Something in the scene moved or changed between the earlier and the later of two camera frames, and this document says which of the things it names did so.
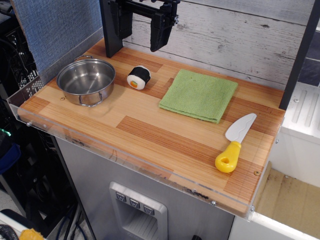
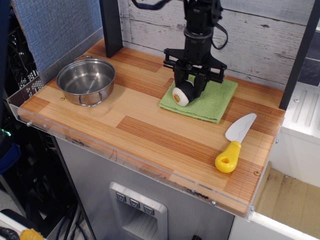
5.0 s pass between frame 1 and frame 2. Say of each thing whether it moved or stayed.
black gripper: moved
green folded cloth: stayed
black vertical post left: stayed
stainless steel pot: stayed
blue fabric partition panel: stayed
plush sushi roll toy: moved
